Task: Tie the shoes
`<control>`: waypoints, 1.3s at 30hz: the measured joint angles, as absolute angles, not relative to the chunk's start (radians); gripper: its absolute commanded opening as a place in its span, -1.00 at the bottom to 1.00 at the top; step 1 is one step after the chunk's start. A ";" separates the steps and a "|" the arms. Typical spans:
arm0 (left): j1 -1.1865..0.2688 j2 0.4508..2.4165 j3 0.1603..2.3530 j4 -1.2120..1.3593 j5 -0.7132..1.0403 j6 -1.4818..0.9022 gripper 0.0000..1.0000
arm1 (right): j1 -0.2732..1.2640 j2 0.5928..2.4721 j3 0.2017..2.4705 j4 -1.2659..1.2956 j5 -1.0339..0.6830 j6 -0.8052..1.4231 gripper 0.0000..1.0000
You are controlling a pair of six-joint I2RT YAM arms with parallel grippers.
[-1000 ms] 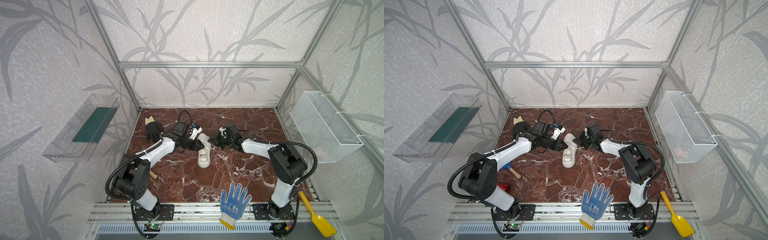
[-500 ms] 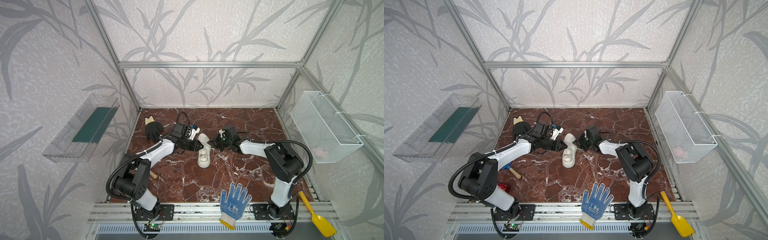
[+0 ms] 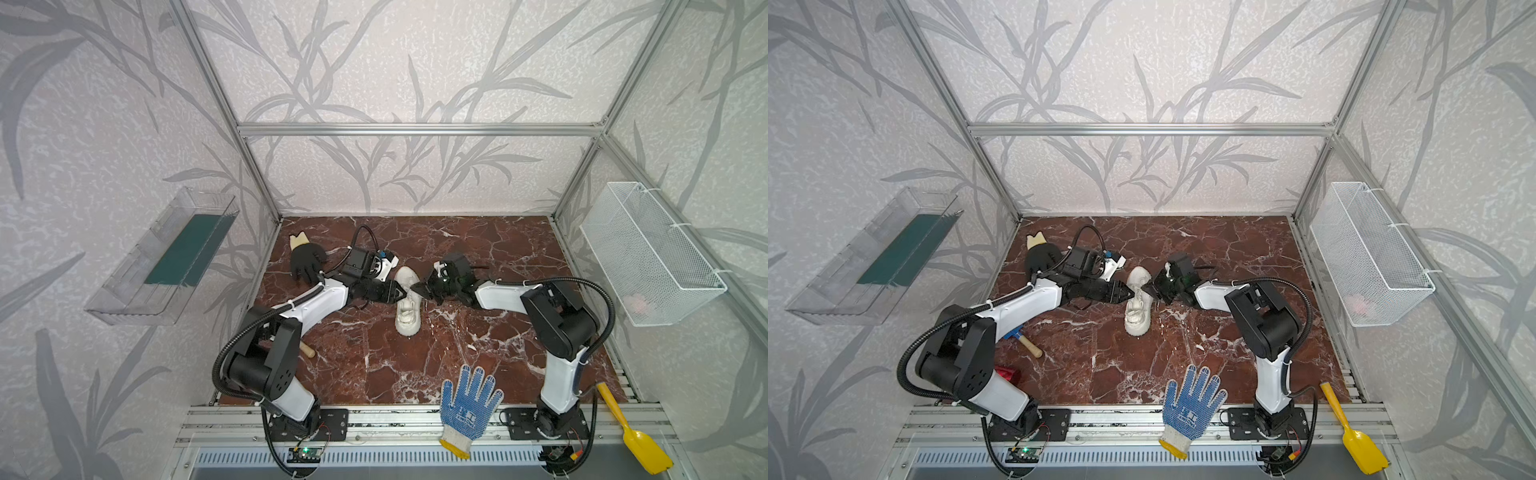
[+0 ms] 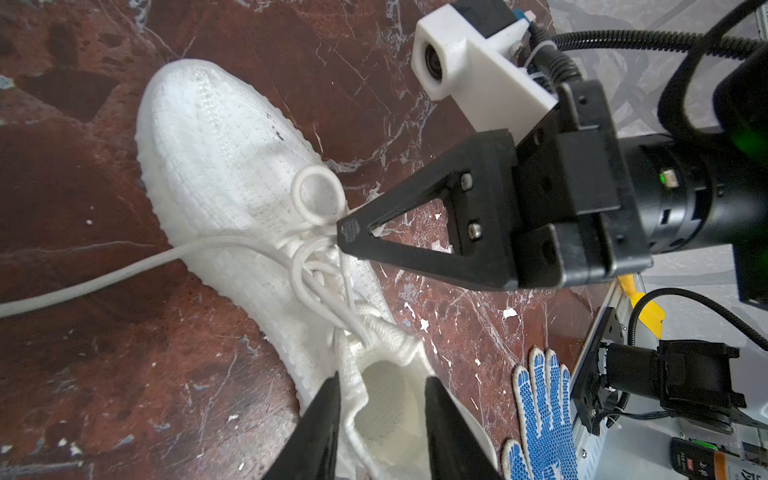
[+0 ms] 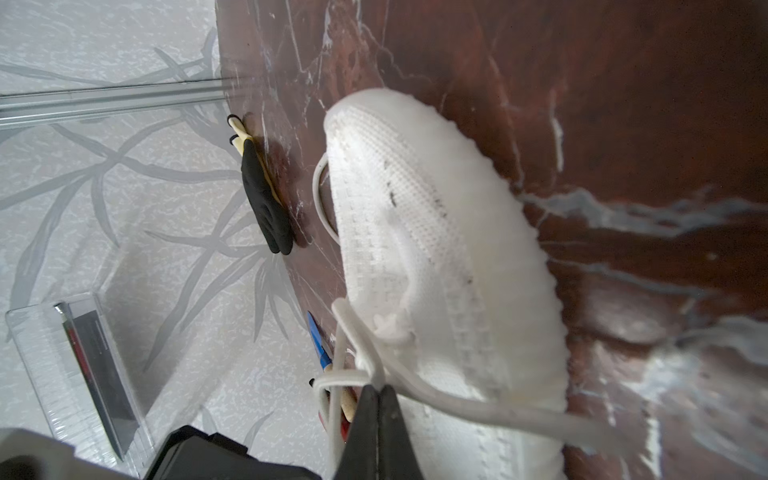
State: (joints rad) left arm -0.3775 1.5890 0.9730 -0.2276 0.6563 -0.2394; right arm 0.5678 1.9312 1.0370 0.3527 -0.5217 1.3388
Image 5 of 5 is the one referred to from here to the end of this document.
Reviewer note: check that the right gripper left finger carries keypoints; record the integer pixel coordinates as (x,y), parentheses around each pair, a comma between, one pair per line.
(359,459)

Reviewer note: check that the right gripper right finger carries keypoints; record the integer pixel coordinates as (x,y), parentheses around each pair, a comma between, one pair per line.
(397,459)

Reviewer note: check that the white knit sneaker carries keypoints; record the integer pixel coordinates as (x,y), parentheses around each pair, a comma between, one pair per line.
(449,299)

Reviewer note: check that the red black spray bottle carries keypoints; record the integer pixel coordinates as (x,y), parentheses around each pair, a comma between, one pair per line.
(344,428)

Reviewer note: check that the black work glove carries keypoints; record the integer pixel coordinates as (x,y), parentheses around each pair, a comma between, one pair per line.
(269,211)

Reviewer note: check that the wooden handle blue mallet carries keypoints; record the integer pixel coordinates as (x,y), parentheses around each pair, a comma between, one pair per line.
(348,400)

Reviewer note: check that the clear plastic wall tray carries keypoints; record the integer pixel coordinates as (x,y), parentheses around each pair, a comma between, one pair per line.
(81,382)

